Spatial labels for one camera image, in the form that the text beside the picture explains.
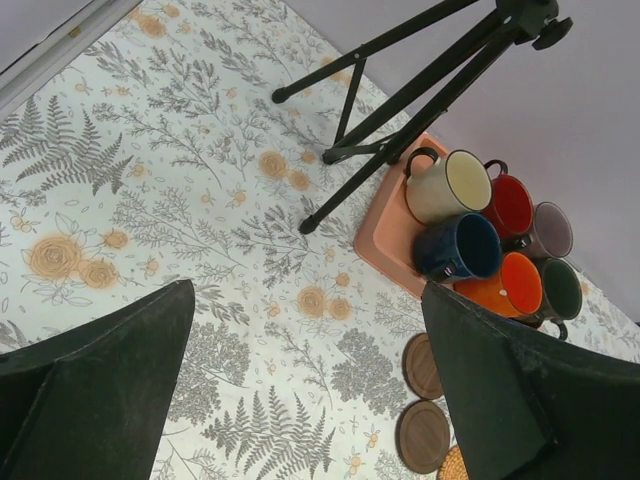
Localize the dark wooden coaster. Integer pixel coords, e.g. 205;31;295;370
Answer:
402;333;444;400
396;400;451;474

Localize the black music stand tripod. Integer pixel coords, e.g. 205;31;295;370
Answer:
271;0;573;235

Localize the grey lilac mug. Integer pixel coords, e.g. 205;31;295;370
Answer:
502;201;574;259

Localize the pink serving tray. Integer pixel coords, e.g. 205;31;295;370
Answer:
354;134;447;298

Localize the dark green mug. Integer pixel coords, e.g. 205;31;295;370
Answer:
519;258;583;341

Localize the woven cork coaster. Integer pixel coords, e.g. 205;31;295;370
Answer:
437;445;469;480

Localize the cream enamel mug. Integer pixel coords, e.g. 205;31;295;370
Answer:
405;147;493;225

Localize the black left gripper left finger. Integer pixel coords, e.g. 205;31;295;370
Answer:
1;280;195;479

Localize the dark blue mug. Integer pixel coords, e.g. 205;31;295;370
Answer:
411;213;502;283

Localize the floral table mat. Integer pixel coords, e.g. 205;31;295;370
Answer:
0;0;640;480

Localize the red mug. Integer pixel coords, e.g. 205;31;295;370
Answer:
482;159;534;240

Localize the orange mug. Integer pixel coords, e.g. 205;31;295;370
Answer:
453;252;543;318

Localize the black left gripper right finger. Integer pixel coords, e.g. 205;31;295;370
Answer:
422;283;639;479

